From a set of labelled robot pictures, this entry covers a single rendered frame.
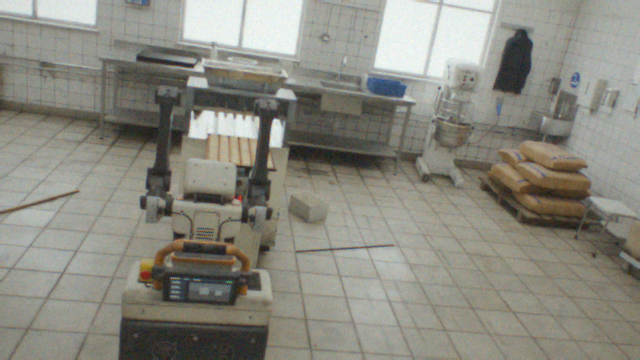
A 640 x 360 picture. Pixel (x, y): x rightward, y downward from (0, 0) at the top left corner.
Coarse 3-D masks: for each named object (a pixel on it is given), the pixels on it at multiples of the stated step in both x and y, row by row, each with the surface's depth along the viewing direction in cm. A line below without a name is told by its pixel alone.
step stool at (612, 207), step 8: (592, 200) 539; (600, 200) 539; (608, 200) 543; (608, 208) 518; (616, 208) 522; (624, 208) 526; (584, 216) 554; (608, 216) 512; (616, 216) 553; (624, 216) 511; (632, 216) 511; (608, 224) 546; (616, 224) 549; (624, 224) 554; (616, 232) 527; (624, 232) 530; (600, 240) 518; (616, 240) 561; (624, 240) 518
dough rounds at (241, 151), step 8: (208, 136) 364; (216, 136) 360; (224, 136) 363; (232, 136) 366; (208, 144) 347; (216, 144) 343; (224, 144) 346; (232, 144) 349; (240, 144) 355; (248, 144) 359; (208, 152) 331; (216, 152) 329; (224, 152) 331; (232, 152) 333; (240, 152) 343; (248, 152) 340; (208, 160) 315; (216, 160) 316; (224, 160) 317; (232, 160) 320; (240, 160) 328; (248, 160) 324; (272, 160) 339
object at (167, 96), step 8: (160, 88) 241; (168, 88) 243; (176, 88) 244; (160, 96) 236; (168, 96) 237; (176, 96) 242; (160, 104) 237; (168, 104) 238; (160, 112) 238; (168, 112) 238; (160, 120) 238; (168, 120) 239; (160, 128) 239; (168, 128) 240; (160, 136) 240; (168, 136) 241; (160, 144) 240; (160, 152) 241; (160, 160) 241; (152, 168) 242; (160, 168) 242; (168, 176) 244; (168, 184) 243
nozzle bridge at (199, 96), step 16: (192, 80) 384; (192, 96) 369; (208, 96) 379; (224, 96) 381; (240, 96) 382; (256, 96) 375; (272, 96) 377; (288, 96) 386; (224, 112) 379; (240, 112) 381; (288, 112) 382; (288, 128) 397
